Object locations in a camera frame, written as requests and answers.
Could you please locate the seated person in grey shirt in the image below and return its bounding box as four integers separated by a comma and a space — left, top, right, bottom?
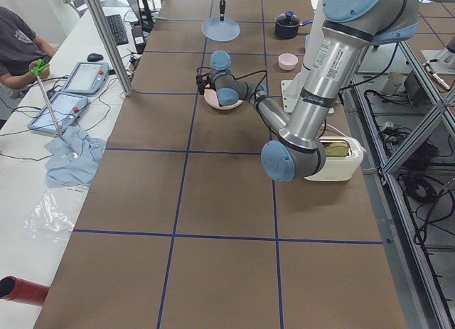
1, 7, 56, 90

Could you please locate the lower teach pendant tablet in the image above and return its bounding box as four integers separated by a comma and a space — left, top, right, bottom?
28, 92, 88, 135

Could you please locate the clear plastic bag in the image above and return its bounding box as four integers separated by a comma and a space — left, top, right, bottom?
20, 188, 87, 244

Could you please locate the black computer mouse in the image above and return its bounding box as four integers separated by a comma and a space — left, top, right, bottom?
87, 53, 104, 62

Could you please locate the dark blue pot with lid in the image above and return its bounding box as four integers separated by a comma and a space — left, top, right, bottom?
274, 11, 313, 40

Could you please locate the aluminium frame post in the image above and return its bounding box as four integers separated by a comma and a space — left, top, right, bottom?
85, 0, 133, 97

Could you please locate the light blue cloth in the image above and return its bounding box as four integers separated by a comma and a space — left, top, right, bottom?
45, 126, 106, 188

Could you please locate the teach pendant tablet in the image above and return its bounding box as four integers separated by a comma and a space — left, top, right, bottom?
28, 92, 88, 135
61, 62, 109, 96

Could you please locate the blue plate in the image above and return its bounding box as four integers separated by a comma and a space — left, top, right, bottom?
201, 17, 240, 42

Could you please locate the upper teach pendant tablet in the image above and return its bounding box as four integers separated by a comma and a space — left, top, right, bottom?
61, 62, 109, 96

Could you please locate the black box with white label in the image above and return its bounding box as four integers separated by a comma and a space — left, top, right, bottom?
131, 26, 146, 54

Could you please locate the black keyboard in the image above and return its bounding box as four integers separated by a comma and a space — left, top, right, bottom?
105, 14, 129, 45

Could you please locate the pink bowl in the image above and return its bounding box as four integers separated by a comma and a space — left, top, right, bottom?
278, 53, 299, 71

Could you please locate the pink plate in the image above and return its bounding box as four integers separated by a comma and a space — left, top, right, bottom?
203, 89, 243, 110

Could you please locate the grabber stick with green handle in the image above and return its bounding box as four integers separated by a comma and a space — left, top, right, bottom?
31, 59, 78, 158

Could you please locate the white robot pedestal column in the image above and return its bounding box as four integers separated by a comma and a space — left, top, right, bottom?
302, 0, 325, 73

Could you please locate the white toaster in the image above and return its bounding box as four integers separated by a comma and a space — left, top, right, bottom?
306, 124, 366, 181

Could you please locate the red tube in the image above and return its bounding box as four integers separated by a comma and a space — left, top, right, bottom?
1, 276, 49, 306

